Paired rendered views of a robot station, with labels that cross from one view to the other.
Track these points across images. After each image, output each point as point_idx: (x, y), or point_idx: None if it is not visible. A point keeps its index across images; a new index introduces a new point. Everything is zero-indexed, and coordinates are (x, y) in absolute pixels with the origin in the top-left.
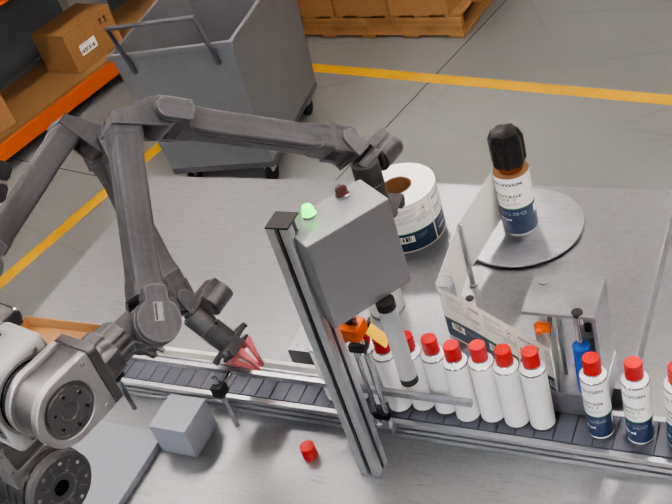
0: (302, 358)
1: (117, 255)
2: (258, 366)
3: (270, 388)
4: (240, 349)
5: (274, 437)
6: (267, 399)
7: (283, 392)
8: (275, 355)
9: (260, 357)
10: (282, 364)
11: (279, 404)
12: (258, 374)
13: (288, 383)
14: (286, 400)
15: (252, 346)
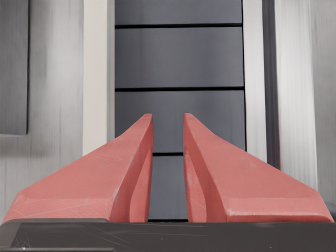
0: (11, 84)
1: None
2: (191, 119)
3: (196, 105)
4: (266, 210)
5: (317, 58)
6: (248, 93)
7: (205, 42)
8: (0, 215)
9: (134, 124)
10: (105, 52)
11: (261, 33)
12: (311, 32)
13: (159, 43)
14: (240, 11)
15: (110, 159)
